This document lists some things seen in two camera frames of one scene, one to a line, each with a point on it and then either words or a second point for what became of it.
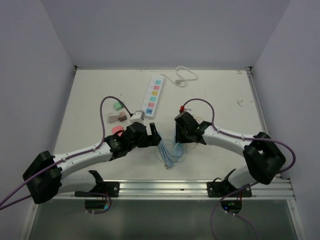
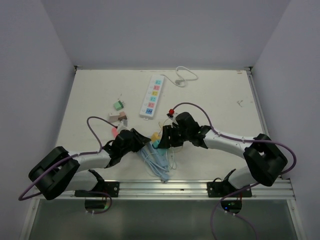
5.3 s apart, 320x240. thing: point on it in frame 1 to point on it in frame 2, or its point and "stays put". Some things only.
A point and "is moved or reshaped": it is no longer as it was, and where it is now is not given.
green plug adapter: x=118 y=106 stays put
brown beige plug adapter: x=120 y=117 stays put
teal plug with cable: x=179 y=153 is moved or reshaped
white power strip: x=152 y=95 stays put
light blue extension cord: x=166 y=154 to x=155 y=163
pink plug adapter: x=117 y=128 stays put
